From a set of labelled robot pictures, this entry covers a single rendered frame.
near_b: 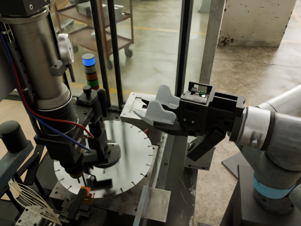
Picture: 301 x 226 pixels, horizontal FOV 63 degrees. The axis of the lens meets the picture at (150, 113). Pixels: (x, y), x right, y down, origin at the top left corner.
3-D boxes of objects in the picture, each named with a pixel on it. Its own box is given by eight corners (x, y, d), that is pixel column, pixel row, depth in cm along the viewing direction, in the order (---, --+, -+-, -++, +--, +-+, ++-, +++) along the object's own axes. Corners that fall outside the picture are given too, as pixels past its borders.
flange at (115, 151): (88, 169, 78) (87, 164, 76) (87, 144, 86) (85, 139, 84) (123, 162, 80) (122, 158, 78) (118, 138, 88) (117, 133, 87)
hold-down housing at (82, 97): (96, 136, 72) (84, 78, 59) (111, 141, 71) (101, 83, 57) (86, 150, 68) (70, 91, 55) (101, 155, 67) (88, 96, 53)
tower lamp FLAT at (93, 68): (87, 67, 98) (86, 60, 96) (98, 68, 97) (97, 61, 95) (83, 72, 94) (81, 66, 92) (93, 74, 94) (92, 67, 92)
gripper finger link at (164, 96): (148, 76, 54) (187, 87, 50) (148, 97, 58) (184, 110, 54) (140, 82, 52) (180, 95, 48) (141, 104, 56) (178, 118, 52)
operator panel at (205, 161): (190, 122, 124) (193, 99, 114) (212, 125, 122) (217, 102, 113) (183, 166, 104) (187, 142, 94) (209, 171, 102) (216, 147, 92)
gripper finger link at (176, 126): (156, 110, 51) (198, 116, 50) (156, 117, 52) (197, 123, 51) (152, 125, 48) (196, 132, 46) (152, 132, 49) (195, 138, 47)
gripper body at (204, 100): (186, 79, 50) (248, 91, 46) (182, 112, 55) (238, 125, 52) (175, 100, 44) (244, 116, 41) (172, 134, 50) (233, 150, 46)
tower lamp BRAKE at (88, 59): (86, 59, 96) (84, 52, 94) (96, 61, 95) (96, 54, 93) (81, 65, 92) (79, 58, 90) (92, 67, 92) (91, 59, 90)
